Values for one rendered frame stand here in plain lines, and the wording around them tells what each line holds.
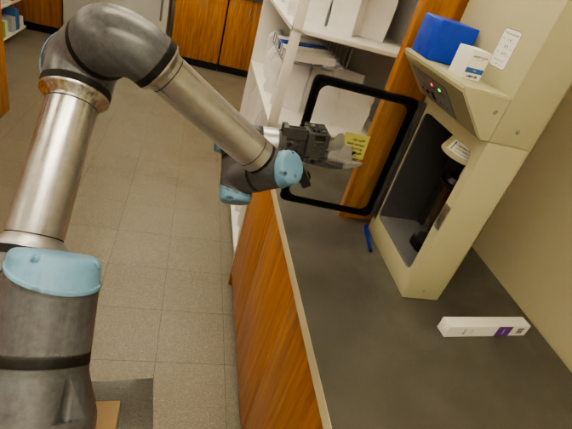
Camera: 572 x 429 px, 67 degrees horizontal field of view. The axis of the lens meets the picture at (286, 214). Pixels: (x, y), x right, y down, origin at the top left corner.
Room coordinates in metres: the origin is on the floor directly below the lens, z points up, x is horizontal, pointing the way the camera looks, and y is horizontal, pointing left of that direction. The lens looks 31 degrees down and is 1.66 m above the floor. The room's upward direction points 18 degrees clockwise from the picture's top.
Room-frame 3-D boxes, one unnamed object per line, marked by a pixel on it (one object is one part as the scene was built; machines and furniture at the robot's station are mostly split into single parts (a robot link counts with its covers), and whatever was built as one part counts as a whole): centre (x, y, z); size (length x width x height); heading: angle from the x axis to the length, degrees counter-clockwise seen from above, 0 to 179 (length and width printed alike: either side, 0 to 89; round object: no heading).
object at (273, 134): (0.97, 0.09, 1.25); 0.08 x 0.05 x 0.08; 17
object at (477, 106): (1.07, -0.27, 1.46); 0.32 x 0.11 x 0.10; 18
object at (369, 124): (1.20, -0.11, 1.19); 0.30 x 0.01 x 0.40; 102
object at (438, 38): (1.16, -0.24, 1.56); 0.10 x 0.10 x 0.09; 18
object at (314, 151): (0.99, 0.01, 1.26); 0.12 x 0.08 x 0.09; 107
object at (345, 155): (0.99, -0.10, 1.26); 0.09 x 0.03 x 0.06; 93
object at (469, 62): (1.03, -0.28, 1.54); 0.05 x 0.05 x 0.06; 26
